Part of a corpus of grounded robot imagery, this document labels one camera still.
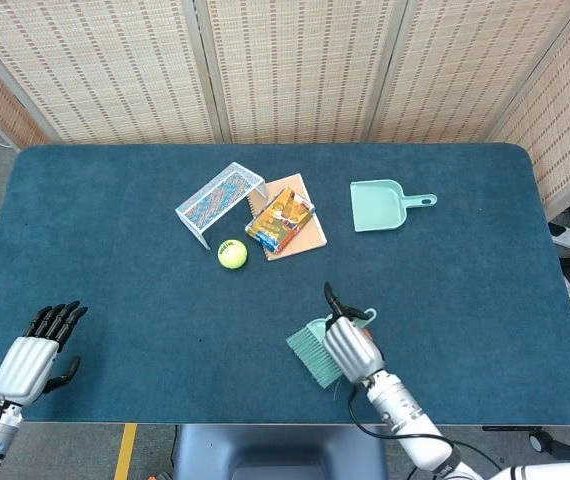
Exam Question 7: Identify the woven bamboo folding screen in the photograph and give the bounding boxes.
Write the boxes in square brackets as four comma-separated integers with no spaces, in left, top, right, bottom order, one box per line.
[0,0,570,221]

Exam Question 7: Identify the yellow tennis ball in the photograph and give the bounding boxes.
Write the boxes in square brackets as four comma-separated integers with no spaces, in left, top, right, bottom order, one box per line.
[217,238,249,271]

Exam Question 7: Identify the white wire mesh shelf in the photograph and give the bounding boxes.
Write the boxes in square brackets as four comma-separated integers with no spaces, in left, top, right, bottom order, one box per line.
[174,161,269,250]

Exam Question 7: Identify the mint green dustpan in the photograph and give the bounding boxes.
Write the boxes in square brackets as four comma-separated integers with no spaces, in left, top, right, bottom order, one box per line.
[349,179,438,234]

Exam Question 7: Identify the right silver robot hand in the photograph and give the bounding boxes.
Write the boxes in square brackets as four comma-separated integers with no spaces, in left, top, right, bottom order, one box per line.
[322,282,386,386]

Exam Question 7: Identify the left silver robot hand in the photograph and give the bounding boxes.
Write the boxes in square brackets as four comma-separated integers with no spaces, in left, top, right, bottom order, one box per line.
[0,300,89,405]

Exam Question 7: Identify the colourful snack packet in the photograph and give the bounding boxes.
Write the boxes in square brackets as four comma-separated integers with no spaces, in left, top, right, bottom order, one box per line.
[244,186,315,254]

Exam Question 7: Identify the brown spiral notebook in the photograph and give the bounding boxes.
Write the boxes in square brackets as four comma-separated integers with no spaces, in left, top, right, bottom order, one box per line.
[247,172,328,262]

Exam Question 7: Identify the yellow floor tape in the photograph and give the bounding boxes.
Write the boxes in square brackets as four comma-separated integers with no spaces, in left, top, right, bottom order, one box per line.
[113,423,138,480]

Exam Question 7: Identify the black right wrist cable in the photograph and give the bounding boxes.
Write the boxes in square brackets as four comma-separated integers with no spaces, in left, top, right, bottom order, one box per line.
[347,382,504,474]

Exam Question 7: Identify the blue carpet table cover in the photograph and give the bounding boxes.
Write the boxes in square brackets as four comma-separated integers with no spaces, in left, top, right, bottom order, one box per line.
[0,143,570,426]

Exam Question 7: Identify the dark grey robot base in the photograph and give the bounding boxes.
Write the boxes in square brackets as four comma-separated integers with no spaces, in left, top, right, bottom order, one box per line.
[173,424,389,480]

